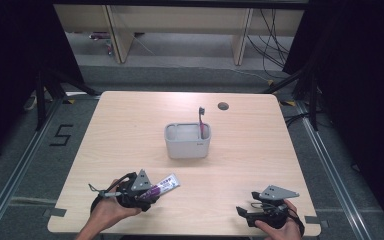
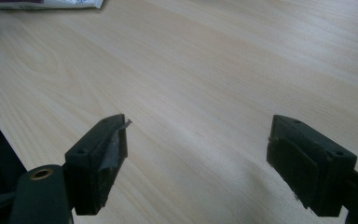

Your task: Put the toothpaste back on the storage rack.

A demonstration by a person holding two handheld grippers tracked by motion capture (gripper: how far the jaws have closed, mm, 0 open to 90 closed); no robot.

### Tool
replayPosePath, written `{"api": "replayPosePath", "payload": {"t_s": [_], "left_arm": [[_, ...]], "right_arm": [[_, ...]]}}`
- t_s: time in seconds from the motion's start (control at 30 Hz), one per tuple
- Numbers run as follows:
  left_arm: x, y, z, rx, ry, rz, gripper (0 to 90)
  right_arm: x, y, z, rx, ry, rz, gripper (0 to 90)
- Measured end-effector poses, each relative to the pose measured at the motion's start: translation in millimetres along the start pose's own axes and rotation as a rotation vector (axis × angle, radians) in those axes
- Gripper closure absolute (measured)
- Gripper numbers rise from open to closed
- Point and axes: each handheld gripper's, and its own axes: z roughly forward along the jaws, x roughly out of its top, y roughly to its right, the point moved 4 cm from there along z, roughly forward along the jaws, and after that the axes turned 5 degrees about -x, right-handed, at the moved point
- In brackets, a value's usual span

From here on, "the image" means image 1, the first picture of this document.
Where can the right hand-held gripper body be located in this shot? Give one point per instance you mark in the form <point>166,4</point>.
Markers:
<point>278,192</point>

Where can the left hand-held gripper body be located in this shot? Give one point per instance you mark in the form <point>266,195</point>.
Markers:
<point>141,181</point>

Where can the purple white toothpaste tube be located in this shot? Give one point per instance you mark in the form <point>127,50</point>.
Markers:
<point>166,185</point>

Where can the grey plastic holder box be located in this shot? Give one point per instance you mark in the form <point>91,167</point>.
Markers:
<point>187,148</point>

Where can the pink toothbrush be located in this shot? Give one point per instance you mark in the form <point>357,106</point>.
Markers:
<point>201,121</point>

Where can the person's right hand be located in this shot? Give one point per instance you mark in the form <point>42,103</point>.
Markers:
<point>286,231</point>

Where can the person's left hand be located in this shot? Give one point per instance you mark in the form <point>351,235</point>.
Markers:
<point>108,210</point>

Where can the light wooden table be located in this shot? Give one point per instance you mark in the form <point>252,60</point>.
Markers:
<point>220,186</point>

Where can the grey tape strip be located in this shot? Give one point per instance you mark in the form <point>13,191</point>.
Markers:
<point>56,212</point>
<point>315,220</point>

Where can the grey table grommet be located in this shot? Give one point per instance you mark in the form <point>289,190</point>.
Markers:
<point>223,106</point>

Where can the black metal stand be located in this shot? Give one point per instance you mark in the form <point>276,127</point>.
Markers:
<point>41,100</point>
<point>313,100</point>

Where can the black curtain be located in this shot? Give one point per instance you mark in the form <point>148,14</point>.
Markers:
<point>13,66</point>
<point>363,83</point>

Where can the beige wooden shelf unit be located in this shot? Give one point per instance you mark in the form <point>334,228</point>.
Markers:
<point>180,23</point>

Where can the aluminium floor rail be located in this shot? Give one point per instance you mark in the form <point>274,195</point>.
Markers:
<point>16,173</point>
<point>333,173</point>

